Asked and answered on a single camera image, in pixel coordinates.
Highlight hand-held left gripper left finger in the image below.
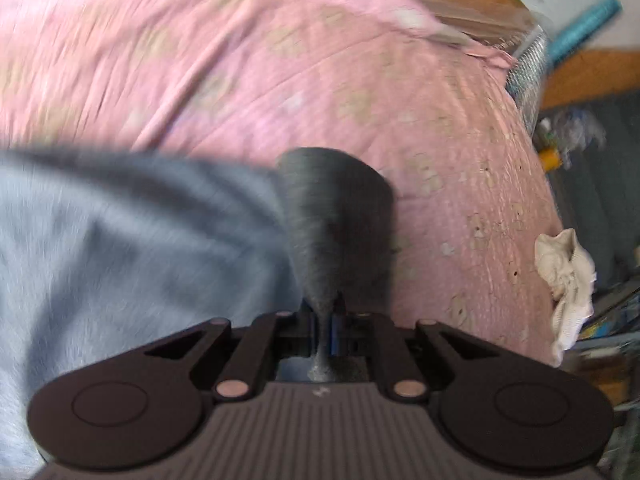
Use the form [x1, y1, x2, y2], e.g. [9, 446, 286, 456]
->
[144, 300, 322, 402]

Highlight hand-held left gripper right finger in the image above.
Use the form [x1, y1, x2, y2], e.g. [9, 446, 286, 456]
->
[330, 300, 501, 402]

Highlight yellow object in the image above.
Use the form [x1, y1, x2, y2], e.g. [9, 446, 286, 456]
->
[541, 146, 565, 172]

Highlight clear bubble wrap sheet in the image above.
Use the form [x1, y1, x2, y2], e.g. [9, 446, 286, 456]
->
[415, 0, 553, 128]

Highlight grey pants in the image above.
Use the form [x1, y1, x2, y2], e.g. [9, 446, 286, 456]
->
[0, 147, 399, 471]

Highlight teal blue pole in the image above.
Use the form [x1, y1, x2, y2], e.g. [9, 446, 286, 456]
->
[546, 0, 624, 69]

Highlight pink bear print blanket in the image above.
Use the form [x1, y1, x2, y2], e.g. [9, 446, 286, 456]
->
[0, 0, 566, 368]

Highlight white crumpled cloth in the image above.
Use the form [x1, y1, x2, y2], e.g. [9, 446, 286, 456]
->
[534, 228, 597, 366]

